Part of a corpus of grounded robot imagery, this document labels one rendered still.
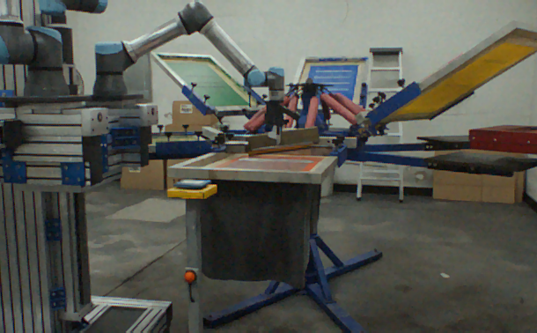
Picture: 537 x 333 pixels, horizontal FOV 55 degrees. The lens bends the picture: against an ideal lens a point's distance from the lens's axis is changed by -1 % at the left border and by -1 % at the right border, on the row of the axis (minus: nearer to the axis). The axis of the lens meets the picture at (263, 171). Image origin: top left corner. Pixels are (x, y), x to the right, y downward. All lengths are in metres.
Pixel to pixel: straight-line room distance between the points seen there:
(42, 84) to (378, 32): 5.11
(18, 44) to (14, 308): 1.11
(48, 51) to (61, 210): 0.66
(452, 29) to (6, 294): 5.47
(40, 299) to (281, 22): 5.09
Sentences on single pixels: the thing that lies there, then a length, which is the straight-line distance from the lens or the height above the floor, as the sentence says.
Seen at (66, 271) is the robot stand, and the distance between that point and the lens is 2.32.
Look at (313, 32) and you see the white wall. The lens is 6.64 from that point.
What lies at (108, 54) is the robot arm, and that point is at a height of 1.43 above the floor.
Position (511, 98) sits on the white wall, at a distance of 6.64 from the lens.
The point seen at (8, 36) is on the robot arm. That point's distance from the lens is 1.88.
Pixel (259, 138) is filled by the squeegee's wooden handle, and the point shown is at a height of 1.04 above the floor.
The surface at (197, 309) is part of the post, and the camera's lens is 1.89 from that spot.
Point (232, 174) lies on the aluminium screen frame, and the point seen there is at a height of 0.97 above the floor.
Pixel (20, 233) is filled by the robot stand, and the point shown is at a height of 0.71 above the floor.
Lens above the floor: 1.28
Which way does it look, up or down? 9 degrees down
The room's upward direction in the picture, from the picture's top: straight up
